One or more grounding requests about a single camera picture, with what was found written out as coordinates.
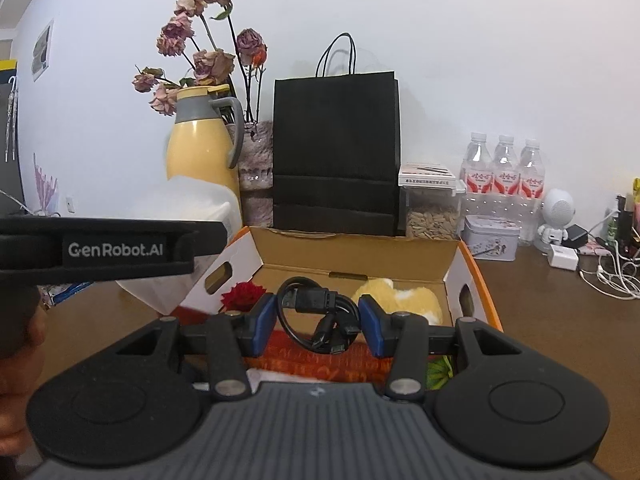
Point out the yellow thermos jug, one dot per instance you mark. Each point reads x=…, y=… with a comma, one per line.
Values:
x=200, y=150

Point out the blue packets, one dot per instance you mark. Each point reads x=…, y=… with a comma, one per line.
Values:
x=70, y=294

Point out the dark door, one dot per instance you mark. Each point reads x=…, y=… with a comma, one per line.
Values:
x=10, y=135

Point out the white wall outlet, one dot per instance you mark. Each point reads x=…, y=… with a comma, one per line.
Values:
x=70, y=204

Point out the black paper bag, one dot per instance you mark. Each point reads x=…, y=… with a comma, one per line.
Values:
x=335, y=150

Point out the red cardboard box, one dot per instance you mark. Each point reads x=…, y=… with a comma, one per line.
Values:
x=300, y=255

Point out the clear seed container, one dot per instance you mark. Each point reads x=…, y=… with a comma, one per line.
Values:
x=432, y=215

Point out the wall picture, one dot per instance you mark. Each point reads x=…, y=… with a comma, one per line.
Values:
x=42, y=50

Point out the white robot-shaped speaker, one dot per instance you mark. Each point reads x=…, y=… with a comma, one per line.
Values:
x=557, y=210

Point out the black power adapter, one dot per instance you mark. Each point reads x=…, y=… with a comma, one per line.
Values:
x=577, y=236

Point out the red artificial rose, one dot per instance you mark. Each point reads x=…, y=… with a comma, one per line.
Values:
x=242, y=297

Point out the white tin box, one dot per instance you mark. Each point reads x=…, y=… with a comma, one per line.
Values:
x=490, y=240

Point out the small white flat box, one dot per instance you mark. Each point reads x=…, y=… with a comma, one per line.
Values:
x=427, y=174

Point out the dried rose bouquet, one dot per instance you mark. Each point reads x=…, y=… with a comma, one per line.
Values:
x=210, y=65

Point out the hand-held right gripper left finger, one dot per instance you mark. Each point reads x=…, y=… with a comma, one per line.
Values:
x=262, y=322

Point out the clear water bottle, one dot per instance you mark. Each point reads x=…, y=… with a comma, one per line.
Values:
x=476, y=170
x=506, y=172
x=531, y=175

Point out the yellow plush toy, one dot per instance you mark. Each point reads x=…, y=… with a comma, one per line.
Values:
x=400, y=297

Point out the pink mottled vase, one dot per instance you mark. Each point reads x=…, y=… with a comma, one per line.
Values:
x=256, y=170

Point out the white charger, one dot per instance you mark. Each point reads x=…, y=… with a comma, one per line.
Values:
x=562, y=257

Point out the white plastic bag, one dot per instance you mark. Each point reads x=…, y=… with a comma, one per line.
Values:
x=200, y=200

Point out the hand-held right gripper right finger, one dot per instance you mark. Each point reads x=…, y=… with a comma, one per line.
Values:
x=372, y=330

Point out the person's left hand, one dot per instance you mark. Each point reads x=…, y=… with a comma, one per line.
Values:
x=20, y=340

